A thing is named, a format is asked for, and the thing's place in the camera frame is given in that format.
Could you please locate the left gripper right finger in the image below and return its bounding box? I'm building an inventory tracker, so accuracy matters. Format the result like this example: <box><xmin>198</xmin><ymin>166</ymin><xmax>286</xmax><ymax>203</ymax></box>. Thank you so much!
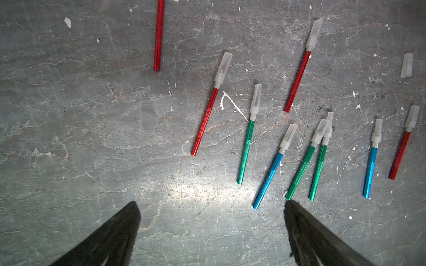
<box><xmin>284</xmin><ymin>200</ymin><xmax>372</xmax><ymax>266</ymax></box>

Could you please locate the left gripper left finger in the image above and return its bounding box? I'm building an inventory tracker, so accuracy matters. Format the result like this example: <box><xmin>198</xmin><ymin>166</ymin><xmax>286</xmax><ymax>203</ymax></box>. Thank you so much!
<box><xmin>52</xmin><ymin>201</ymin><xmax>141</xmax><ymax>266</ymax></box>

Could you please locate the green carving knife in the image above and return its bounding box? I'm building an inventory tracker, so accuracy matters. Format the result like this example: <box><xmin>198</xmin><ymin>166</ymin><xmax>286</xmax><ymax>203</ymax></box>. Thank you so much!
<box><xmin>237</xmin><ymin>84</ymin><xmax>262</xmax><ymax>185</ymax></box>
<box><xmin>309</xmin><ymin>112</ymin><xmax>334</xmax><ymax>201</ymax></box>
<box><xmin>285</xmin><ymin>119</ymin><xmax>329</xmax><ymax>200</ymax></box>

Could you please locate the translucent knife cap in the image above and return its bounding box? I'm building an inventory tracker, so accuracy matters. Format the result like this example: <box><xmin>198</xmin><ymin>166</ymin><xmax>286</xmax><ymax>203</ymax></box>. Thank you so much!
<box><xmin>400</xmin><ymin>53</ymin><xmax>413</xmax><ymax>78</ymax></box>

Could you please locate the red carving knife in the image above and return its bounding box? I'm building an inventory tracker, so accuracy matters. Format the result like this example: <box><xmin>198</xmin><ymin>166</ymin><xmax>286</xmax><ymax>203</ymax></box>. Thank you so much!
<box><xmin>284</xmin><ymin>18</ymin><xmax>323</xmax><ymax>113</ymax></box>
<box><xmin>154</xmin><ymin>0</ymin><xmax>165</xmax><ymax>72</ymax></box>
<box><xmin>191</xmin><ymin>52</ymin><xmax>233</xmax><ymax>156</ymax></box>
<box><xmin>388</xmin><ymin>105</ymin><xmax>420</xmax><ymax>180</ymax></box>

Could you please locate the blue carving knife middle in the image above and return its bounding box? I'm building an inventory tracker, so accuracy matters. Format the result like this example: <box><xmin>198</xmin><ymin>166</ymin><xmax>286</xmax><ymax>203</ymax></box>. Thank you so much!
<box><xmin>253</xmin><ymin>124</ymin><xmax>298</xmax><ymax>210</ymax></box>

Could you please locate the blue carving knife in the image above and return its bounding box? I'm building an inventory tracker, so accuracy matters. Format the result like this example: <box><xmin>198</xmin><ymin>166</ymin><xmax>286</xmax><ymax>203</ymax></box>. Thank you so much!
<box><xmin>253</xmin><ymin>124</ymin><xmax>298</xmax><ymax>210</ymax></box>
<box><xmin>363</xmin><ymin>119</ymin><xmax>383</xmax><ymax>199</ymax></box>

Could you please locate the blue carving knife right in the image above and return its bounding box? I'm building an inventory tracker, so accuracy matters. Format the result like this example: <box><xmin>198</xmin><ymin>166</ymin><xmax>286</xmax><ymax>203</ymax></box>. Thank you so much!
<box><xmin>363</xmin><ymin>119</ymin><xmax>383</xmax><ymax>199</ymax></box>

